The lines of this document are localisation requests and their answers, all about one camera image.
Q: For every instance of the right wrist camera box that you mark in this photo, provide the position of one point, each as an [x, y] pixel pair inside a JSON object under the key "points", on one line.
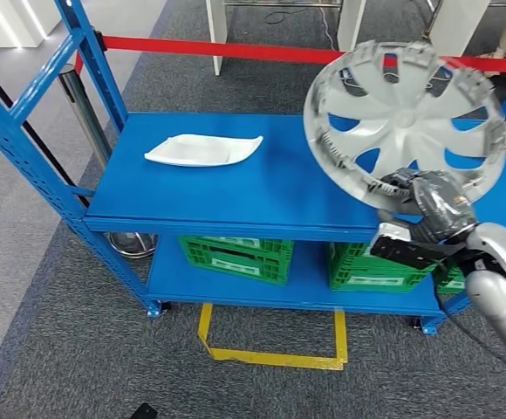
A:
{"points": [[401, 251]]}

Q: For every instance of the white panel desk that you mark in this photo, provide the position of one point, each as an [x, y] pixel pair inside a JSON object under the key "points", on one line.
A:
{"points": [[217, 29], [454, 23]]}

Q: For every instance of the white plastic trim part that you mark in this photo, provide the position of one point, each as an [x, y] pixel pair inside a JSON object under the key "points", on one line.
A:
{"points": [[200, 151]]}

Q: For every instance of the black barrier belt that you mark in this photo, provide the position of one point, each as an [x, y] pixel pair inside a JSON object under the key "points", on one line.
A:
{"points": [[52, 155]]}

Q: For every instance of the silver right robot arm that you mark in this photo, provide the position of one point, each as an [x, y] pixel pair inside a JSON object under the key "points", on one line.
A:
{"points": [[501, 300]]}

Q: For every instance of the red barrier belt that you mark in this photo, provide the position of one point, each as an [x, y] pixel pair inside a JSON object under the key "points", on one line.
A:
{"points": [[236, 49]]}

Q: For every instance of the chrome stanchion post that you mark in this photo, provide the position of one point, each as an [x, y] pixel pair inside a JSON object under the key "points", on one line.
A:
{"points": [[82, 115]]}

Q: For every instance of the silver plastic wheel cover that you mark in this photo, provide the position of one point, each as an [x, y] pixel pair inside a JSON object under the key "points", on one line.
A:
{"points": [[403, 118]]}

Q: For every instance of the blue metal shelf rack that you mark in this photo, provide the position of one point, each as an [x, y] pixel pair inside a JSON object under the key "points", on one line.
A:
{"points": [[236, 196]]}

